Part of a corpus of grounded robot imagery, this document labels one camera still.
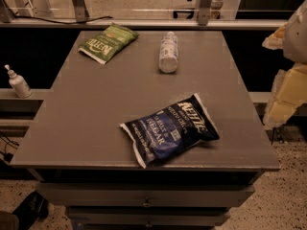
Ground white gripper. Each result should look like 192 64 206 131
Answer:
262 0 307 129

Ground clear plastic water bottle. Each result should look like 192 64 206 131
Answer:
159 32 178 73

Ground white pump dispenser bottle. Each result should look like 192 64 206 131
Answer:
5 64 32 99

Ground blue Kettle chips bag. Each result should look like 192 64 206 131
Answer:
120 93 220 169

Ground green Kettle chips bag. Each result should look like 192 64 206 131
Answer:
78 23 138 64

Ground grey drawer cabinet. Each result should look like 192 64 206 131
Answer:
36 181 254 230

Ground metal frame post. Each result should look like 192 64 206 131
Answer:
196 0 212 26

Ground metal frame leg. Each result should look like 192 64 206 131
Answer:
72 0 89 23

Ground black cable on ledge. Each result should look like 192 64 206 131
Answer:
12 13 113 25

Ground black cables at left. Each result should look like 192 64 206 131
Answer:
0 131 20 165

